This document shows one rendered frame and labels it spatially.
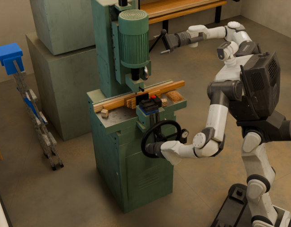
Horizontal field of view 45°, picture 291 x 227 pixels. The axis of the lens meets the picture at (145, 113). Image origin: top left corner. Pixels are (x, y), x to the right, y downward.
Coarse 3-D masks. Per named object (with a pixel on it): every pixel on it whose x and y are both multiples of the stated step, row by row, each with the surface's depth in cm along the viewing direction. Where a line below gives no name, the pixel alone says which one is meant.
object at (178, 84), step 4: (172, 84) 249; (176, 84) 250; (180, 84) 252; (184, 84) 254; (156, 88) 246; (160, 88) 246; (164, 88) 247; (168, 88) 249; (172, 88) 250; (176, 88) 252; (160, 92) 247; (120, 100) 235; (108, 104) 231; (112, 104) 232; (116, 104) 234; (120, 104) 235; (104, 108) 230; (108, 108) 232; (112, 108) 233
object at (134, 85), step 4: (128, 76) 234; (128, 80) 233; (132, 80) 230; (140, 80) 230; (128, 84) 236; (132, 84) 229; (136, 84) 227; (140, 84) 229; (132, 88) 231; (136, 88) 229
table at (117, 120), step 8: (160, 96) 245; (168, 104) 237; (176, 104) 238; (184, 104) 242; (96, 112) 231; (112, 112) 231; (120, 112) 231; (128, 112) 231; (168, 112) 239; (96, 120) 233; (104, 120) 224; (112, 120) 224; (120, 120) 224; (128, 120) 225; (136, 120) 228; (104, 128) 222; (112, 128) 222; (120, 128) 225; (144, 128) 222
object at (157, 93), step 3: (159, 90) 237; (150, 93) 234; (153, 93) 235; (156, 93) 236; (159, 93) 237; (159, 96) 239; (132, 99) 229; (135, 99) 230; (132, 102) 230; (135, 102) 231; (132, 105) 232; (135, 105) 233; (132, 108) 233; (135, 108) 234
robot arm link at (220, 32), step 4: (212, 28) 224; (216, 28) 224; (220, 28) 224; (224, 28) 224; (228, 28) 222; (212, 32) 223; (216, 32) 223; (220, 32) 224; (224, 32) 224; (228, 32) 224; (232, 32) 222; (212, 36) 224; (216, 36) 225; (220, 36) 225; (224, 36) 226; (228, 36) 225; (228, 40) 226; (232, 40) 225
